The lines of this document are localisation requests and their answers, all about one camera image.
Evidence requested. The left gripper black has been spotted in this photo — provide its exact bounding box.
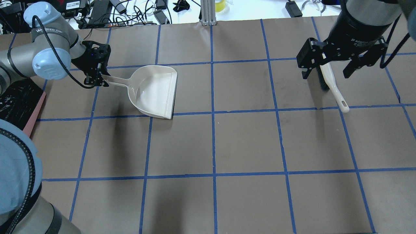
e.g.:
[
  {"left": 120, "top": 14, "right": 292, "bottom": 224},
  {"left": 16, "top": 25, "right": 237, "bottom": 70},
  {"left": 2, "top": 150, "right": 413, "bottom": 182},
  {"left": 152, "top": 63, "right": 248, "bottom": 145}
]
[{"left": 72, "top": 41, "right": 111, "bottom": 87}]

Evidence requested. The beige dustpan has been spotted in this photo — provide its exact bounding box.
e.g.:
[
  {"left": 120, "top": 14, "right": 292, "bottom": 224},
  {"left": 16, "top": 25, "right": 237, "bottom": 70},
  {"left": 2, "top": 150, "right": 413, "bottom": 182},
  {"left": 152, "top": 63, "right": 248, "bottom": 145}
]
[{"left": 101, "top": 65, "right": 178, "bottom": 119}]

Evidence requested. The beige hand brush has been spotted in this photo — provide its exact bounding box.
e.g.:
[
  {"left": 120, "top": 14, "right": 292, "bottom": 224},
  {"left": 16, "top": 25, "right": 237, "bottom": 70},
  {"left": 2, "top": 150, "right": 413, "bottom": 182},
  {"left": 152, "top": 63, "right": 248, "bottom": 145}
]
[{"left": 320, "top": 63, "right": 350, "bottom": 113}]

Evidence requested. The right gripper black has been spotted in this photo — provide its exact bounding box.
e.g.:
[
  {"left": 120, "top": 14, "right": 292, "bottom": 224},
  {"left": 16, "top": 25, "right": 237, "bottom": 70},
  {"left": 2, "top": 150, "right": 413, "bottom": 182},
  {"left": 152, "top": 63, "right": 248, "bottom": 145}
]
[{"left": 296, "top": 13, "right": 389, "bottom": 79}]

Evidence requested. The aluminium frame post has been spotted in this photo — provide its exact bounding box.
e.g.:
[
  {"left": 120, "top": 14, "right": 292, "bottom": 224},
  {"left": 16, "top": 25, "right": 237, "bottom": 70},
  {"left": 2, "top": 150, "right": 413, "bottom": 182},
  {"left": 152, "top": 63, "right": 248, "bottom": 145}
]
[{"left": 201, "top": 0, "right": 217, "bottom": 26}]

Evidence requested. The black power adapter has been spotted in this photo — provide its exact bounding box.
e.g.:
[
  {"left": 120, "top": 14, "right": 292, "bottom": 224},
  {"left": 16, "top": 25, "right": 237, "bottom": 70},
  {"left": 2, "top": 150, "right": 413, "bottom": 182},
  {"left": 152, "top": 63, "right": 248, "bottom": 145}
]
[{"left": 285, "top": 0, "right": 303, "bottom": 18}]

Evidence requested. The yellow tape roll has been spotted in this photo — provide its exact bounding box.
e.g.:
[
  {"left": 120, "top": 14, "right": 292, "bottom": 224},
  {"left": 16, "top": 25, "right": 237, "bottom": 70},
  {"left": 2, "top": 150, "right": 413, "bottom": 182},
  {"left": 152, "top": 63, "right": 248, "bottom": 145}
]
[{"left": 214, "top": 0, "right": 227, "bottom": 12}]

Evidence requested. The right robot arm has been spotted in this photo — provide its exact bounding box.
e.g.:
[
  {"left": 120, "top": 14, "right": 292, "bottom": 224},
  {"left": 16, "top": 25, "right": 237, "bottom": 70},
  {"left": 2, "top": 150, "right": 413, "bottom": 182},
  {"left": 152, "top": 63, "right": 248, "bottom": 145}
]
[{"left": 296, "top": 0, "right": 415, "bottom": 79}]

